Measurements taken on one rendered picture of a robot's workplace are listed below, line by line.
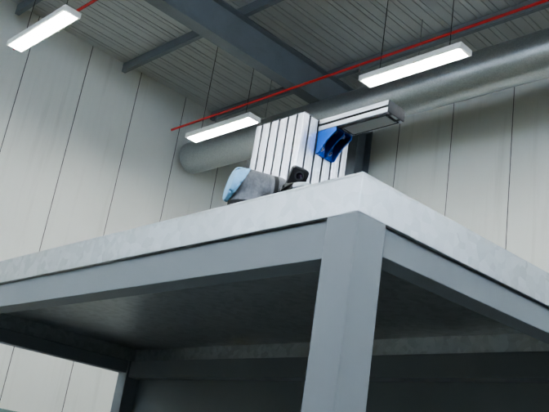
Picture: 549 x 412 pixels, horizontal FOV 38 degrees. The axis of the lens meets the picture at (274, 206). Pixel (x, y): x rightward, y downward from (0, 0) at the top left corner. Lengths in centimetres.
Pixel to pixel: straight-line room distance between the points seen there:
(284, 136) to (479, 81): 742
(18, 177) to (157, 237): 1151
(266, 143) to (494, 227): 838
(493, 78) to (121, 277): 917
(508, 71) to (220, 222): 914
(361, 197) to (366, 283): 8
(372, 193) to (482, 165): 1085
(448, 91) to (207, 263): 955
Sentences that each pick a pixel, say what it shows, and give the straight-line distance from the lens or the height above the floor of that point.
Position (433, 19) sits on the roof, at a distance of 1152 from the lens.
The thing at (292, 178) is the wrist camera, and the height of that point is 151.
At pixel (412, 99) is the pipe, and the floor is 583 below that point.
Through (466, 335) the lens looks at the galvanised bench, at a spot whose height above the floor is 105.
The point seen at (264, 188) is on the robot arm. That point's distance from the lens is 242.
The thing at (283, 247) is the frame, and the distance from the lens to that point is 81.
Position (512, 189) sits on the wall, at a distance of 1119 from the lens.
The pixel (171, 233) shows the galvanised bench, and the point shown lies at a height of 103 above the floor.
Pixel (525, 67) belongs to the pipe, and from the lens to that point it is 987.
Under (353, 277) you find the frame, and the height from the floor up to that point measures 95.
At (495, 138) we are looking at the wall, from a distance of 1168.
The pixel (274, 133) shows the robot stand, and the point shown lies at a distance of 290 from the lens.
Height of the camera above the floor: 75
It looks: 20 degrees up
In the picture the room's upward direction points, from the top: 9 degrees clockwise
